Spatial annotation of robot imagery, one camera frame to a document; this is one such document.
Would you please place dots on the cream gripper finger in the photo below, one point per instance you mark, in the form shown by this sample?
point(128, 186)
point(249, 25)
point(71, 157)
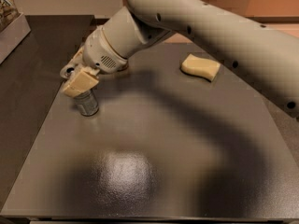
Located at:
point(82, 81)
point(77, 58)

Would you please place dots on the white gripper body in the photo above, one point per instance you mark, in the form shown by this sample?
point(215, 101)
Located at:
point(99, 52)

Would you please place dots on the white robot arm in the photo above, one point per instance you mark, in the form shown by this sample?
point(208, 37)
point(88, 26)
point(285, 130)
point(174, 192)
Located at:
point(267, 59)

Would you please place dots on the brown soda can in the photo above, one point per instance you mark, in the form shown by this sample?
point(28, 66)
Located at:
point(123, 67)

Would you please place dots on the white box with snacks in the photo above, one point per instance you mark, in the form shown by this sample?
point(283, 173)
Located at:
point(13, 28)

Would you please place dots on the yellow sponge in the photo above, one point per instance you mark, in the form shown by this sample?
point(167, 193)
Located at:
point(200, 67)

